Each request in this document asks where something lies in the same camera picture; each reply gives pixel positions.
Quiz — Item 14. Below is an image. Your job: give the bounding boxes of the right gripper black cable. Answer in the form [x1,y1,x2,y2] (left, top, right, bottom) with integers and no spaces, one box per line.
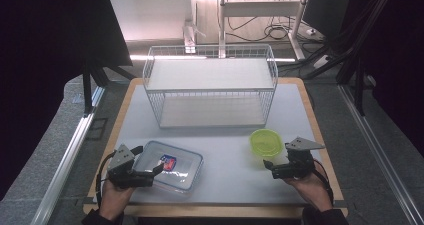
[312,158,335,203]

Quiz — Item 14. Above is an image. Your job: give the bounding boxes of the person's right hand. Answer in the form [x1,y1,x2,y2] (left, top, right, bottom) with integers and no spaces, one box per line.
[284,171,334,213]

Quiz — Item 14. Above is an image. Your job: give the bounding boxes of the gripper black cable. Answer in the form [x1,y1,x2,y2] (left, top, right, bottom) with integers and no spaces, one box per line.
[95,150,116,206]
[312,158,335,203]

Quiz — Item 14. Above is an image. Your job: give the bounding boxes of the green round plastic container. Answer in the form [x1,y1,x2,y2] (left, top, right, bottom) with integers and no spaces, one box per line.
[249,128,285,159]

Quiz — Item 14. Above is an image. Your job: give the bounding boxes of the wooden table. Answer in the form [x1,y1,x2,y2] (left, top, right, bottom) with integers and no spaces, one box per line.
[82,77,350,219]

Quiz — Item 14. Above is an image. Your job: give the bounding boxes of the black metal stand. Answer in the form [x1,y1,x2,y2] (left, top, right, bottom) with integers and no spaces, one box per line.
[82,58,136,115]
[301,0,396,117]

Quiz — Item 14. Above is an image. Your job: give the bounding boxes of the white desk frame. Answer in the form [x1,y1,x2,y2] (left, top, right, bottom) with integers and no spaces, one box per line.
[217,0,313,61]

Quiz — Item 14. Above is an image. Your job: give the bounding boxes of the person's left hand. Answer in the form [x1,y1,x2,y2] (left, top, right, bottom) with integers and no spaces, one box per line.
[99,179,135,221]

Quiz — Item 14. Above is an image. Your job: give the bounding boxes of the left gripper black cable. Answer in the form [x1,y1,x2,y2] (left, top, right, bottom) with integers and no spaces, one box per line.
[95,150,116,206]

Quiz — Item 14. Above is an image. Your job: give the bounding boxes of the black floor cables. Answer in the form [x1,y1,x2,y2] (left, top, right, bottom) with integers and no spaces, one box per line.
[225,15,303,43]

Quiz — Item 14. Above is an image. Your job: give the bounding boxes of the white power strip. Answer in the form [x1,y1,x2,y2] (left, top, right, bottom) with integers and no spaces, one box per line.
[313,54,332,70]

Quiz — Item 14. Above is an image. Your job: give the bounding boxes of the grey table mat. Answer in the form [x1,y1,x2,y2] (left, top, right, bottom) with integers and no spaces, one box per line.
[93,83,313,206]

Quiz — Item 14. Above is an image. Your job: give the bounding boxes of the white wire shelf rack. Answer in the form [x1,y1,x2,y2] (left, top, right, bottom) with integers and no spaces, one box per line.
[142,44,279,130]

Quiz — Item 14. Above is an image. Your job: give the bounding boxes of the clear container with blue-rimmed lid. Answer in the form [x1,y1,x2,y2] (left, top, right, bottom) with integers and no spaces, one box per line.
[133,140,204,195]

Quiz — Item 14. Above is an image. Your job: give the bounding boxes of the white cabinet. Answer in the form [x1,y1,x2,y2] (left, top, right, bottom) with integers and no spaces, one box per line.
[107,0,198,43]

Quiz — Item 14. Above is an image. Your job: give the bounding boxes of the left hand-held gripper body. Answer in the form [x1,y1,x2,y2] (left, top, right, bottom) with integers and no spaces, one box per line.
[106,144,156,190]

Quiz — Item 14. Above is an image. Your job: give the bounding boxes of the aluminium rail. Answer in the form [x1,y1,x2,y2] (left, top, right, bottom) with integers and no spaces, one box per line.
[337,84,424,225]
[30,85,107,225]

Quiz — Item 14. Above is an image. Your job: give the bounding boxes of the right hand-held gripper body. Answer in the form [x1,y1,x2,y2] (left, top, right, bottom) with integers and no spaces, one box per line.
[271,137,326,180]

